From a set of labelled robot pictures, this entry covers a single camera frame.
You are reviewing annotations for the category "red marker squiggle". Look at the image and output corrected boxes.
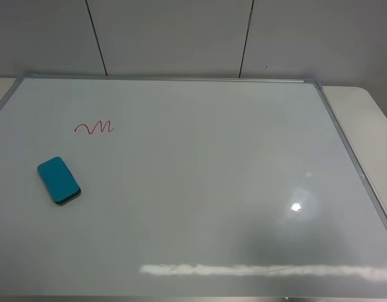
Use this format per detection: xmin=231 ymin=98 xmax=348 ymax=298
xmin=74 ymin=120 xmax=115 ymax=135

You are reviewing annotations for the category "white whiteboard with aluminium frame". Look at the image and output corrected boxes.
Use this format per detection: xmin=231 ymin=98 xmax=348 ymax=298
xmin=0 ymin=75 xmax=387 ymax=298

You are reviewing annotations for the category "blue whiteboard eraser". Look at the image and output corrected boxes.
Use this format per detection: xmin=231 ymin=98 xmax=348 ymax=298
xmin=37 ymin=157 xmax=82 ymax=206

